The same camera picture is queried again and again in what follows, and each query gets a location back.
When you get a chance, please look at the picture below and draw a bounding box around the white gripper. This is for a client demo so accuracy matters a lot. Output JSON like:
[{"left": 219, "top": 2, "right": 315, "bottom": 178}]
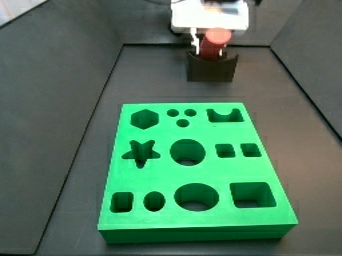
[{"left": 171, "top": 0, "right": 250, "bottom": 55}]

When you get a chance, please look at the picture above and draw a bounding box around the red oval cylinder peg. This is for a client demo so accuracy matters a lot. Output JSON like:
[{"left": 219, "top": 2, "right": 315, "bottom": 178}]
[{"left": 199, "top": 28, "right": 232, "bottom": 61}]

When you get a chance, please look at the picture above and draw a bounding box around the black curved fixture stand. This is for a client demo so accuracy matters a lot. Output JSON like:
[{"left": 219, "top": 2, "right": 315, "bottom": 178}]
[{"left": 185, "top": 51, "right": 239, "bottom": 82}]

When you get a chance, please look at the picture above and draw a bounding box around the green shape sorter block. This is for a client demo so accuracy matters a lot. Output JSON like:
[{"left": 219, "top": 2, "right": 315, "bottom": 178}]
[{"left": 97, "top": 103, "right": 298, "bottom": 244}]

